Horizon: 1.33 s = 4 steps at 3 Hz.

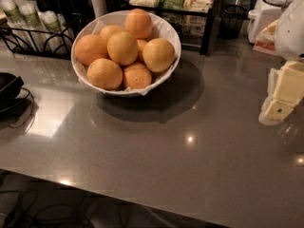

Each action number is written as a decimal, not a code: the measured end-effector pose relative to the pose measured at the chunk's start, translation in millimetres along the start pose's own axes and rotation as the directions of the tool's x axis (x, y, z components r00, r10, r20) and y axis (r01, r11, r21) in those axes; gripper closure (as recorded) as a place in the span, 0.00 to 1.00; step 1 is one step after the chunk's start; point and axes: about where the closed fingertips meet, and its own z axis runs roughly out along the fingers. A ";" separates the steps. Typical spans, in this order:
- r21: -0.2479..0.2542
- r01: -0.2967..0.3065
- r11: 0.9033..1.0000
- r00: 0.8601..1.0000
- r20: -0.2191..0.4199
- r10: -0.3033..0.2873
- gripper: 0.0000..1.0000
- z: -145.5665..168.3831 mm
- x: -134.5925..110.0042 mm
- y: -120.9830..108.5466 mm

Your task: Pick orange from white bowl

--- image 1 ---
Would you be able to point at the hidden middle orange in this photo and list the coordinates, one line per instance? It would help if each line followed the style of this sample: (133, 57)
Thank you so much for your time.
(141, 45)

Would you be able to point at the white bowl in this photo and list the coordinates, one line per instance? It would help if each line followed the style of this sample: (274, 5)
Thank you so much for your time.
(126, 93)

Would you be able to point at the black dish on stand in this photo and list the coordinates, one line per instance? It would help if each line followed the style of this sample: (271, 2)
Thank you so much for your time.
(16, 101)

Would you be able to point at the paper cup stack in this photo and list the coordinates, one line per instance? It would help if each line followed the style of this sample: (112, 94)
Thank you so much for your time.
(52, 24)
(34, 24)
(15, 21)

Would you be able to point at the paper cup stack right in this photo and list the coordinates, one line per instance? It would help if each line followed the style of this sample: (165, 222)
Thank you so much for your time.
(52, 24)

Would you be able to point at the black wire basket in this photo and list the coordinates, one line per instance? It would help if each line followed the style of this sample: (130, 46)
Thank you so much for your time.
(232, 17)

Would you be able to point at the black wire cup rack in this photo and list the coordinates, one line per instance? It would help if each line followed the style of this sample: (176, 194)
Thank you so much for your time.
(10, 40)

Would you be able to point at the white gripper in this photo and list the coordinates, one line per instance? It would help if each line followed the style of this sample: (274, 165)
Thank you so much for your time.
(291, 32)

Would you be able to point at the white appliance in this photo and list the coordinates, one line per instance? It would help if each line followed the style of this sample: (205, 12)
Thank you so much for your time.
(263, 14)

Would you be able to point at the paper cup stack left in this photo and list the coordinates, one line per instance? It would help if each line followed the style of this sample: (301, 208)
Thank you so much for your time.
(15, 21)

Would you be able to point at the paper cup stack middle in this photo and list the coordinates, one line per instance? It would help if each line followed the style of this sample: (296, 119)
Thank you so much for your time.
(34, 24)

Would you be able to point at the black condiment shelf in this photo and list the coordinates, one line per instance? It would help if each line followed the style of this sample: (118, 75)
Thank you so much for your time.
(184, 9)

